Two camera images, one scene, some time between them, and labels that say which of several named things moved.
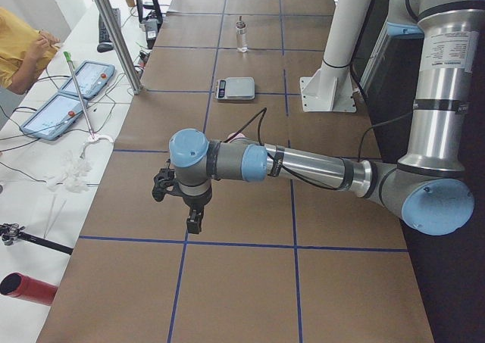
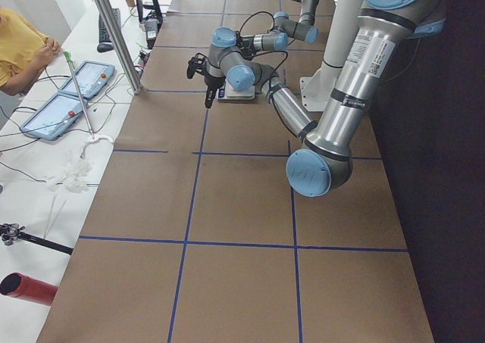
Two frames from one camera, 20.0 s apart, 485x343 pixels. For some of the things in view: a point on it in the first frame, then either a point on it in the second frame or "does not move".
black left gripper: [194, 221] -> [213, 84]
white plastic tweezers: [45, 235] does not move
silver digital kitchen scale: [235, 88] does not move
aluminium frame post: [116, 35] does not move
